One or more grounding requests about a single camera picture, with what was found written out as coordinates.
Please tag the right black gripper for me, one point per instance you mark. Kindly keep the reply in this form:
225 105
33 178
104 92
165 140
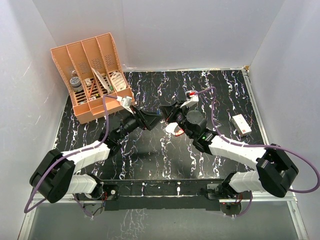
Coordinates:
173 110

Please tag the grey round tin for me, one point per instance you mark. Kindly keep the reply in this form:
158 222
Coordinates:
76 84

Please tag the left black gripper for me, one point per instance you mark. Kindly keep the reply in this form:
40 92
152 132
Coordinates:
147 121

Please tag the small white label box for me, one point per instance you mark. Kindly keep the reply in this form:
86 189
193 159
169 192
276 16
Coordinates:
88 82

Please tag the orange pencil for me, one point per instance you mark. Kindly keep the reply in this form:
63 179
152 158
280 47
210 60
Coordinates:
91 88

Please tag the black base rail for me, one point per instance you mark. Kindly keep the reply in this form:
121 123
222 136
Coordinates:
158 194

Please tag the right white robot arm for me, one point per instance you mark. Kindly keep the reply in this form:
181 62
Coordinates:
272 170

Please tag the white labelled packet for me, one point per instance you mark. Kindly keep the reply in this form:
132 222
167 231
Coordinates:
118 81

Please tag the white envelope card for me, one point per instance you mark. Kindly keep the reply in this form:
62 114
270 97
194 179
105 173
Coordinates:
105 84

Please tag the orange plastic desk organizer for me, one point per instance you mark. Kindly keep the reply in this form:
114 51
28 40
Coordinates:
77 60

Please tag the white and red keyring holder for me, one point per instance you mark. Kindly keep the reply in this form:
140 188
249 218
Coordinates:
174 129

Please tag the small white cardboard box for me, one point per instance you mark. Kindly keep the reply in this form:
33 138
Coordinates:
241 125

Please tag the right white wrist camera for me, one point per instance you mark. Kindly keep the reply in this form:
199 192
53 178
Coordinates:
191 99

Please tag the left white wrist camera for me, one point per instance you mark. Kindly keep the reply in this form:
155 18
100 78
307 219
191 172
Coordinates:
125 102

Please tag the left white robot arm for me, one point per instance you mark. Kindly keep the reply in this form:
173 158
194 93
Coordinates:
56 175

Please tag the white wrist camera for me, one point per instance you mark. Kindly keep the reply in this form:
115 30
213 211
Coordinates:
191 99
125 102

